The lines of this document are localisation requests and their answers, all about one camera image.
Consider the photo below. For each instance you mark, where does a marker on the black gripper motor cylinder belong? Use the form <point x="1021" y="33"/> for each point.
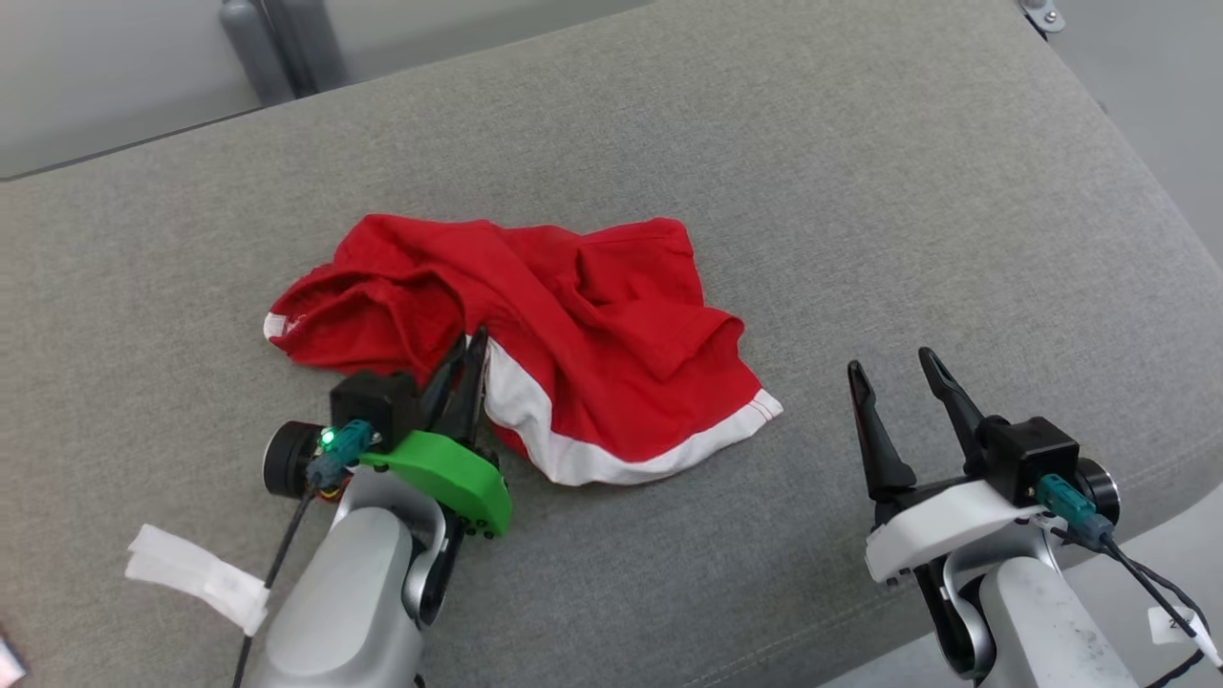
<point x="287" y="459"/>
<point x="1099" y="487"/>

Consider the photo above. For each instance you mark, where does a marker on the grey rounded partition leg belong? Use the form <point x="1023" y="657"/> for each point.
<point x="253" y="48"/>

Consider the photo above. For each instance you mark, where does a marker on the red garment with white hem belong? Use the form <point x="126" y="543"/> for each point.
<point x="592" y="325"/>

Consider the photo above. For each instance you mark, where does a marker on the white tape strip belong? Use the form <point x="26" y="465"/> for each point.
<point x="191" y="569"/>

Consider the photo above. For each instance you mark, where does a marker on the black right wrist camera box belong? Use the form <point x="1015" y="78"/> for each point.
<point x="1027" y="454"/>

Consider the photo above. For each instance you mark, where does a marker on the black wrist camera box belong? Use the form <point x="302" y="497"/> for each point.
<point x="1027" y="454"/>
<point x="377" y="401"/>

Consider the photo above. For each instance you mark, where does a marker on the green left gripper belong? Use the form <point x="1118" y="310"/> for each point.
<point x="449" y="473"/>

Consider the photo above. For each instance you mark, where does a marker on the grey metal floor bracket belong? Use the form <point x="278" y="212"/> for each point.
<point x="1043" y="13"/>

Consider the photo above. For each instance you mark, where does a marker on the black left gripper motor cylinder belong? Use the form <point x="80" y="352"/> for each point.
<point x="287" y="459"/>

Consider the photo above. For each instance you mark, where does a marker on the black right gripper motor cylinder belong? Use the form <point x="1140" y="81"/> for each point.
<point x="1099" y="487"/>

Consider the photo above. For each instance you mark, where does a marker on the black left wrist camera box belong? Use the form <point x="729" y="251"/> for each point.
<point x="377" y="401"/>

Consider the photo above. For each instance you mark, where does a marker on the grey fabric sofa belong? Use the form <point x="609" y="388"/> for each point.
<point x="860" y="191"/>

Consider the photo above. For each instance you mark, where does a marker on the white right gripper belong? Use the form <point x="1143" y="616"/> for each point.
<point x="946" y="526"/>

